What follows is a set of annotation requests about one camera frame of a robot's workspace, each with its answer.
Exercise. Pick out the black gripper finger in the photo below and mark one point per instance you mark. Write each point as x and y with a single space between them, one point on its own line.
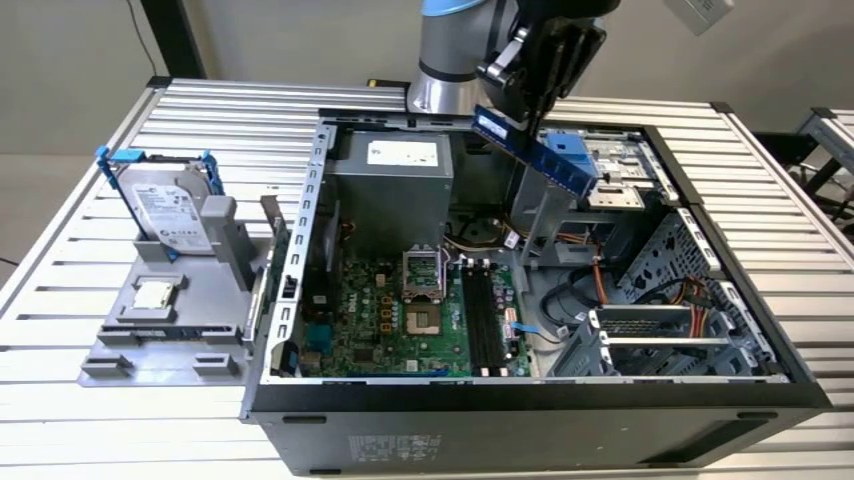
575 55
508 95

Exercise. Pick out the blue RAM stick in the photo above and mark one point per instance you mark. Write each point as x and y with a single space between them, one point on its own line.
575 175

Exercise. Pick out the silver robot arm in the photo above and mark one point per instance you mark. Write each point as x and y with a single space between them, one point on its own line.
448 50

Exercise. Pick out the blue drive latch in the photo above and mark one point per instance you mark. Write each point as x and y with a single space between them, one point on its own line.
568 142

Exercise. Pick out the yellow black plug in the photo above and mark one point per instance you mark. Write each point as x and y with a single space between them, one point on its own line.
374 83

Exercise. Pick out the silver drive cage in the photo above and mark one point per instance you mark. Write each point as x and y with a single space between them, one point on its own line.
555 225

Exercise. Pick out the grey power supply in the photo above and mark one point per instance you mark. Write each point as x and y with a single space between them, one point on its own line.
388 200

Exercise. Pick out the aluminium side table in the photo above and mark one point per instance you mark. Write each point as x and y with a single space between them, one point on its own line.
828 125

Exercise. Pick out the green graphics card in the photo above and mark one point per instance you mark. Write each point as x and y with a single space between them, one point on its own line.
277 240

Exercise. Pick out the CPU socket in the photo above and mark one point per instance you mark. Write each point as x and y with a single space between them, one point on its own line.
425 322

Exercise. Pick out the metal disk bay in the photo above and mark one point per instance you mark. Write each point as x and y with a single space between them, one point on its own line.
641 312

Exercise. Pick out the green motherboard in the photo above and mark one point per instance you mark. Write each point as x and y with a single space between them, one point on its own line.
361 310

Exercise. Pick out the silver hard disk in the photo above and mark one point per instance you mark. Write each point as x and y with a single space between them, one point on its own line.
164 210

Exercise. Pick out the blue expansion slot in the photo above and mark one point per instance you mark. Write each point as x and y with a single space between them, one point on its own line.
401 373

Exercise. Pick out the blue disk carrier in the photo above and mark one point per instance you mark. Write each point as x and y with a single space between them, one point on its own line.
124 158

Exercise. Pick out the grey parts rack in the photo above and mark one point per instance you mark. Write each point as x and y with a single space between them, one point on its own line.
201 310

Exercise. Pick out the silver CPU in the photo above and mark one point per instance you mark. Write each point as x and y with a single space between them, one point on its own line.
154 296

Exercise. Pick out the black PC case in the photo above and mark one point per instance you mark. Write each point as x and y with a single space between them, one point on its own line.
535 430

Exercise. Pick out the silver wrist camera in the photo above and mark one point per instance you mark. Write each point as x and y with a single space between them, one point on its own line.
701 12

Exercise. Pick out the black vertical post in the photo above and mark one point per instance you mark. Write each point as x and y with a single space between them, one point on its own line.
174 35

